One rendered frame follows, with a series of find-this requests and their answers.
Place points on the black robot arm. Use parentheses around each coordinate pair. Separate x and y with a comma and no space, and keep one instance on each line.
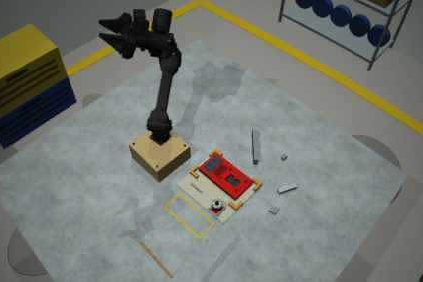
(159,123)

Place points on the black wheel with grey hub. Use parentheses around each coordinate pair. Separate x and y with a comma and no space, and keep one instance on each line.
(216,207)

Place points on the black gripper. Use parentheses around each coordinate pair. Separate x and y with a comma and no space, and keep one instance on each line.
(125,43)

